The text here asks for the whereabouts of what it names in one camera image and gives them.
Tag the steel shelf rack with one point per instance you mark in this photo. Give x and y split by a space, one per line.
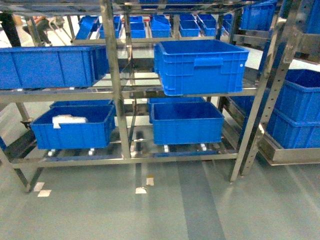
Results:
265 88

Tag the blue crate shelf lower right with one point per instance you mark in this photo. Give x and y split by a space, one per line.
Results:
183 123

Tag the blue crate shelf middle left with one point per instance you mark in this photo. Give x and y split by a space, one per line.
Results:
52 67

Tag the blue crate shelf middle right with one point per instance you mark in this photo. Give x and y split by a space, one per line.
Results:
199 67

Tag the blue crate shelf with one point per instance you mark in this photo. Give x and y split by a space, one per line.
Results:
93 134
52 67
183 123
199 67

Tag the blue crate shelf lower left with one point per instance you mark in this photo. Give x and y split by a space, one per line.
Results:
93 134

